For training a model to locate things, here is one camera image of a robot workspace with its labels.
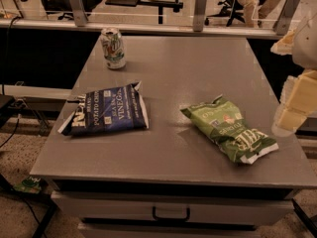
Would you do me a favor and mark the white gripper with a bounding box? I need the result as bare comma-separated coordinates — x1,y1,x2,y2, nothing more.
270,11,317,137

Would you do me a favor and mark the green jalapeno chip bag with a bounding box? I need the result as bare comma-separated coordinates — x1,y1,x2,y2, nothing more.
181,95,279,165

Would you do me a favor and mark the blue sea salt vinegar chip bag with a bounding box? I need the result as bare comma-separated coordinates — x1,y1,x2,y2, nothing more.
58,82,149,136

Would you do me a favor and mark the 7up soda can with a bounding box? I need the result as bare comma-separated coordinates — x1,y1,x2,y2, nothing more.
100,28,126,69

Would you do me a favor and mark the metal railing with glass panels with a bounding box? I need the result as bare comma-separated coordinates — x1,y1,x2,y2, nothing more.
0,0,301,39

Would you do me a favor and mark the black office chair right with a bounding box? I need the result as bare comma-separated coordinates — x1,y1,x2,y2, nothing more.
204,0,265,28

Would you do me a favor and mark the grey drawer cabinet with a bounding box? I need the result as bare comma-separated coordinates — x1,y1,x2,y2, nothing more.
52,190,293,238

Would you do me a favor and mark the green packet on floor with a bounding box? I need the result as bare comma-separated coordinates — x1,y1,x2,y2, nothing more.
14,177,42,194

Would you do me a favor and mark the black drawer handle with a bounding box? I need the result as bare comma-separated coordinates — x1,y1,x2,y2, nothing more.
152,206,191,222

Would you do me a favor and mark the black cable on floor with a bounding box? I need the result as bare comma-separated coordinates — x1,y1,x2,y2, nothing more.
0,15,48,238

